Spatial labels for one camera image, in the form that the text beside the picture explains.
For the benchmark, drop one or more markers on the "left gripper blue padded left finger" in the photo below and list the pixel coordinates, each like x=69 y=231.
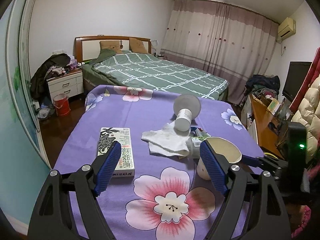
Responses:
x=104 y=166

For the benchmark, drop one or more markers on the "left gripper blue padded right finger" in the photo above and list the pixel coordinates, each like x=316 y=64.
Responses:
x=215 y=172

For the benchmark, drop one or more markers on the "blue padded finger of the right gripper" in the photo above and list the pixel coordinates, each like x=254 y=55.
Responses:
x=250 y=161

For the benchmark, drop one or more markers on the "white paper cup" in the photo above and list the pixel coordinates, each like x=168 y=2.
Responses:
x=223 y=147

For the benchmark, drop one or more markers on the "green label plastic cup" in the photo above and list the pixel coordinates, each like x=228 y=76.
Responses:
x=193 y=144

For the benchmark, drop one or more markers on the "wooden desk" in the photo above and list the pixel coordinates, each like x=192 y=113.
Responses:
x=267 y=139

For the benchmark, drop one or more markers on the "blue white snack wrapper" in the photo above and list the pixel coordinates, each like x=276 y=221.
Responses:
x=198 y=132

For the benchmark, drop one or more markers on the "white floral tea box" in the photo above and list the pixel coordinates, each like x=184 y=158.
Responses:
x=117 y=141

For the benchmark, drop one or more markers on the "crumpled white tissue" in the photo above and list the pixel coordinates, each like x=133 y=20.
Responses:
x=168 y=141

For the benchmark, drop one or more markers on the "purple floral tablecloth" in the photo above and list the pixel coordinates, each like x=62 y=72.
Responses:
x=165 y=199

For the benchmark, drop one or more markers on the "white bottle with round base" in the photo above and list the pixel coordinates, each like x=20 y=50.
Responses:
x=186 y=108

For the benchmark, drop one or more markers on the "cream puffer jacket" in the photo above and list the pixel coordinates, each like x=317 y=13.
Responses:
x=308 y=114

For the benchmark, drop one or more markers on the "dark clothes pile on desk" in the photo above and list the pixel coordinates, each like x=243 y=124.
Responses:
x=258 y=82

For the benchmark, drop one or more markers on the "red bucket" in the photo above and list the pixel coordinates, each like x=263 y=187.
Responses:
x=61 y=104

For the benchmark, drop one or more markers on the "white nightstand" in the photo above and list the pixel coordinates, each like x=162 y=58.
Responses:
x=70 y=84

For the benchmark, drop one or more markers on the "black television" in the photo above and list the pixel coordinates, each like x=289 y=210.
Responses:
x=295 y=78

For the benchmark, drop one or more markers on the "bed with green plaid quilt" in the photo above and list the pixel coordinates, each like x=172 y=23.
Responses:
x=147 y=71

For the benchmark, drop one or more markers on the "red quilted garment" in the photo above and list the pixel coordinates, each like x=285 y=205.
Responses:
x=311 y=76

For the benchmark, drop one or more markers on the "black clothes on nightstand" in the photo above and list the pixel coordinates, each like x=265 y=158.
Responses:
x=38 y=84

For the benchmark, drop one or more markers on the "pink striped curtain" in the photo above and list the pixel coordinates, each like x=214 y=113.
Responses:
x=224 y=40

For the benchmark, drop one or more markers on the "wooden headboard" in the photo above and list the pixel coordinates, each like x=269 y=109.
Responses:
x=89 y=47

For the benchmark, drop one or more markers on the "brown pillow left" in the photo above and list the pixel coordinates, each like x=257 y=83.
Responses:
x=113 y=45

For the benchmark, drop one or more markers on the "brown pillow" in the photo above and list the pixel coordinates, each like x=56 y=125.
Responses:
x=113 y=45
x=137 y=46

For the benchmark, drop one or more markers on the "brown pillow right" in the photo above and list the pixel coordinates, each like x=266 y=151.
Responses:
x=137 y=46

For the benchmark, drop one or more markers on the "beige air conditioner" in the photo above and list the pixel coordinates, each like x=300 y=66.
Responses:
x=286 y=29

